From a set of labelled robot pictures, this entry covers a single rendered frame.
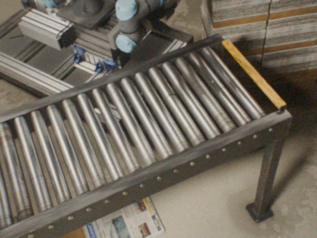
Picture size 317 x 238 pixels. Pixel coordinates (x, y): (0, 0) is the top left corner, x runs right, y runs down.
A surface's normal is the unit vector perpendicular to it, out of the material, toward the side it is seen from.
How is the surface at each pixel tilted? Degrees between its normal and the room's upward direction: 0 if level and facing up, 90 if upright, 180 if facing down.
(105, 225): 1
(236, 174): 0
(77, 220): 90
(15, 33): 0
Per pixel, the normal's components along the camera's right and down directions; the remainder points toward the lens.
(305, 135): -0.08, -0.62
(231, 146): 0.41, 0.69
